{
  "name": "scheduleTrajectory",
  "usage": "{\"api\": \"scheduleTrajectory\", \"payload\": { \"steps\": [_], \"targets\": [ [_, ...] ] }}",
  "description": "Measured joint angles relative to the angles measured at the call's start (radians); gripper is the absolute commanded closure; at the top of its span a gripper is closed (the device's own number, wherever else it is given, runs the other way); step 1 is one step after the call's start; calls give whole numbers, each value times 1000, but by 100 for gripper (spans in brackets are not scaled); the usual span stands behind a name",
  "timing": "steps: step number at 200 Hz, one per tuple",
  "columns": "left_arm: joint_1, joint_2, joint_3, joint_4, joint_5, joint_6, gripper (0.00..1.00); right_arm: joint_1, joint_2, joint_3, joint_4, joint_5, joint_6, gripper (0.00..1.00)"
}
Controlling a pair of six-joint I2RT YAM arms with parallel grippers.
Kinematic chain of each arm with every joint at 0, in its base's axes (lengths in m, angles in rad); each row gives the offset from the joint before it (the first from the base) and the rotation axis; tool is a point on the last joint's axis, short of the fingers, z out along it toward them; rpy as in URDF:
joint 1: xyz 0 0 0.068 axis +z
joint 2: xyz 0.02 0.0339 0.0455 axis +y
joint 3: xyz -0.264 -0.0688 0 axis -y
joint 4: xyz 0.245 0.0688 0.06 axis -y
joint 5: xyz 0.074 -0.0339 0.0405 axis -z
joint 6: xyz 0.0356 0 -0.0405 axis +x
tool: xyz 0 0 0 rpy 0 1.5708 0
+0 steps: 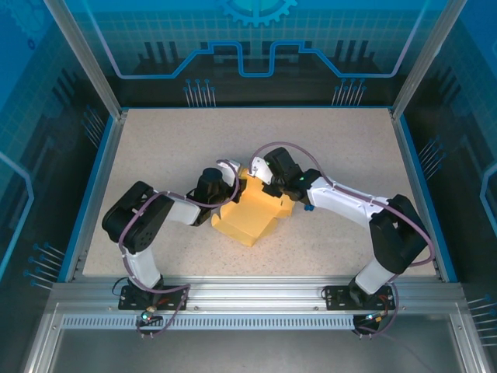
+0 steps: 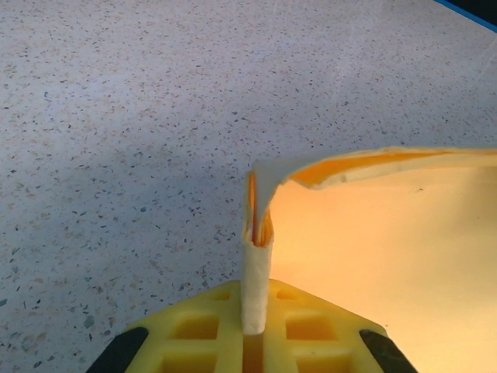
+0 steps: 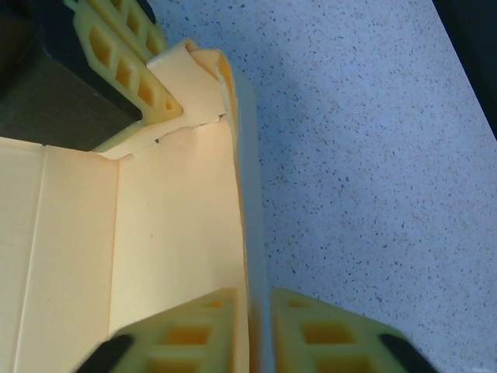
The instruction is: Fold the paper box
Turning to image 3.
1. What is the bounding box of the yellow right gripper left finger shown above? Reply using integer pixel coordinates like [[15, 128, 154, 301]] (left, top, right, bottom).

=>
[[73, 287, 238, 373]]

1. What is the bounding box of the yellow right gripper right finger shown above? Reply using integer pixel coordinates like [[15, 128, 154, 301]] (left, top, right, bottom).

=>
[[271, 289, 440, 373]]

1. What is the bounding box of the yellow paper box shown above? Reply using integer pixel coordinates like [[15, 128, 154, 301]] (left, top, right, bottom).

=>
[[0, 38, 269, 373]]

